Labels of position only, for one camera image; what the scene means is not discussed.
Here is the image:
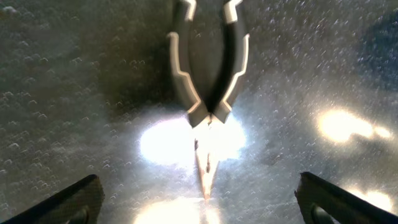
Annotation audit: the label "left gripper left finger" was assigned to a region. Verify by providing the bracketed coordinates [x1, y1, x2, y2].
[0, 174, 106, 224]

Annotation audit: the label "black and white pliers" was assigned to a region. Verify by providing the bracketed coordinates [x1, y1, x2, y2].
[167, 0, 251, 202]

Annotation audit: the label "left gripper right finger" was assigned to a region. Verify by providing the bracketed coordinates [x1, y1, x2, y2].
[294, 171, 398, 224]

